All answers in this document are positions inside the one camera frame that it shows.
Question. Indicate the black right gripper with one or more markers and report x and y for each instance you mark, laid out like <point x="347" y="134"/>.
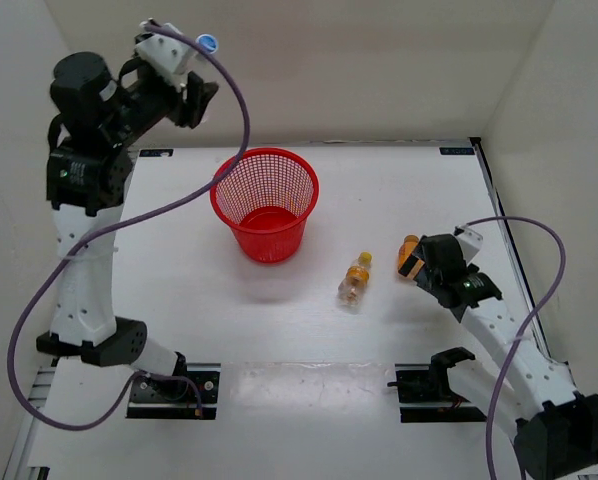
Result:
<point x="408" y="266"/>

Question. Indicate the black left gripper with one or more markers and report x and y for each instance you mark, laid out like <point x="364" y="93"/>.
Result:
<point x="185" y="112"/>

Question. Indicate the orange plastic bottle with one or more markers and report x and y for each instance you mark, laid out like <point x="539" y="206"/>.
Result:
<point x="408" y="265"/>

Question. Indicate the clear plastic bottle white cap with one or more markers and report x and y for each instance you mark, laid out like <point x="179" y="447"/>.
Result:
<point x="208" y="43"/>

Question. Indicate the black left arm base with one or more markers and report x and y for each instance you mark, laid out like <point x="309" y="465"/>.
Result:
<point x="176" y="400"/>

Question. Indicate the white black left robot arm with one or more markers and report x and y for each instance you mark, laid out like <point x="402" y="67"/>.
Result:
<point x="87" y="174"/>

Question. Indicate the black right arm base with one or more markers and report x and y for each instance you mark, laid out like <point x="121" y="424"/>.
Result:
<point x="424" y="394"/>

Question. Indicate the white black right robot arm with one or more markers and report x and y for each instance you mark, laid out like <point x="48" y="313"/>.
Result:
<point x="553" y="427"/>

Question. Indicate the red mesh waste bin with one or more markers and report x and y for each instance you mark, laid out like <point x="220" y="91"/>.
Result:
<point x="266" y="201"/>

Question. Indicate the clear bottle yellow cap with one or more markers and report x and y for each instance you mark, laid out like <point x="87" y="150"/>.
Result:
<point x="355" y="282"/>

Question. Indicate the blue left corner label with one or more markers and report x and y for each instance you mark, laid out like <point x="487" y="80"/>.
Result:
<point x="156" y="153"/>

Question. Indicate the blue corner label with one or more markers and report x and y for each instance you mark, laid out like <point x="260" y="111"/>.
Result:
<point x="156" y="153"/>
<point x="456" y="151"/>

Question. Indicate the blue right corner label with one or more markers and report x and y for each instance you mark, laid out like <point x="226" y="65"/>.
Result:
<point x="456" y="151"/>

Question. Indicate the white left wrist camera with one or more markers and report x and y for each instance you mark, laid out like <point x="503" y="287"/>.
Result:
<point x="167" y="56"/>

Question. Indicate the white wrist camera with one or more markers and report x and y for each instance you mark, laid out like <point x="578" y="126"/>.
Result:
<point x="469" y="240"/>
<point x="167" y="56"/>

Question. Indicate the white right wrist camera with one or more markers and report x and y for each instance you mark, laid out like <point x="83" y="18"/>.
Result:
<point x="469" y="240"/>

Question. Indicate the aluminium table frame rail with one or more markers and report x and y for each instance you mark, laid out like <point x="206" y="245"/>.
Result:
<point x="303" y="389"/>

